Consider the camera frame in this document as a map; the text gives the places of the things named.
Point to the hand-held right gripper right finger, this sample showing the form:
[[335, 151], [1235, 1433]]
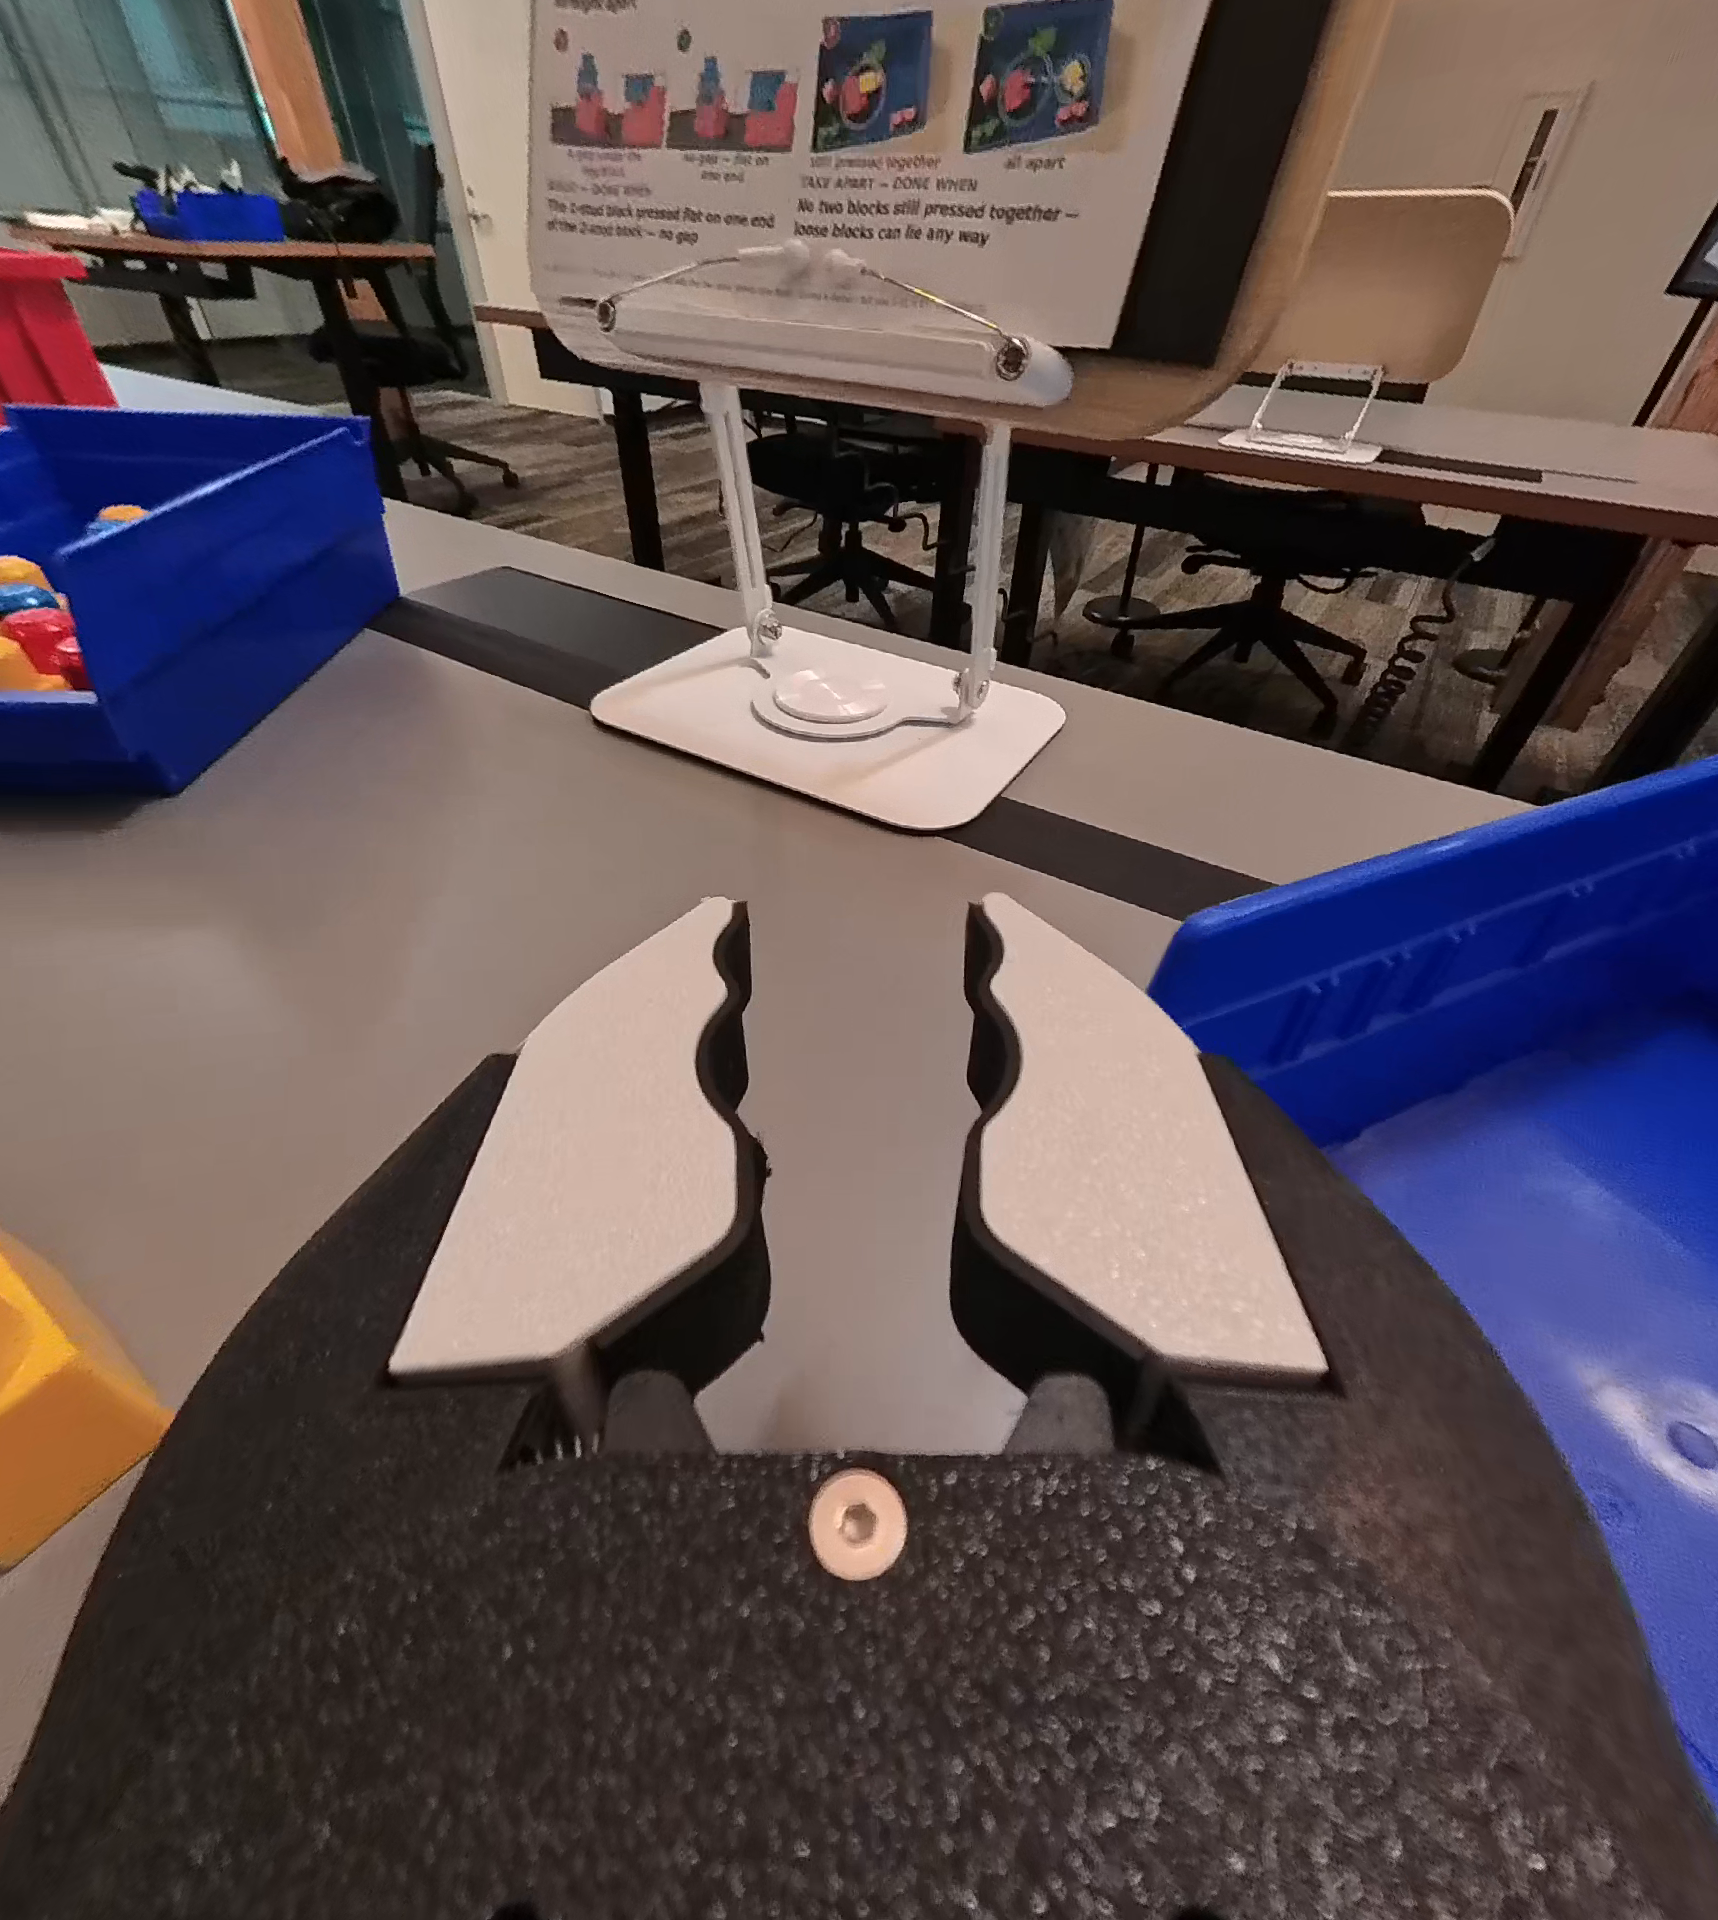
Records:
[[1141, 1171]]

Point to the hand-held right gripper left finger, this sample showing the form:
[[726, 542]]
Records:
[[589, 1171]]

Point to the yellow toy block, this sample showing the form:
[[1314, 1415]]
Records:
[[2, 1411]]

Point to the blue plastic bin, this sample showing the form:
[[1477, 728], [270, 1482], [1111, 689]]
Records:
[[216, 210], [1621, 1280], [228, 602]]

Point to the small clear stand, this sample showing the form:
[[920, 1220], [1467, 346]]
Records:
[[1298, 438]]

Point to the small wooden display board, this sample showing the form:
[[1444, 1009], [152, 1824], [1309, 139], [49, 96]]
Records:
[[1433, 286]]

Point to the black bag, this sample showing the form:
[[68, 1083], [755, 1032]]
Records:
[[335, 201]]

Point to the printed instruction sheet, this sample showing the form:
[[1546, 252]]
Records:
[[952, 183]]

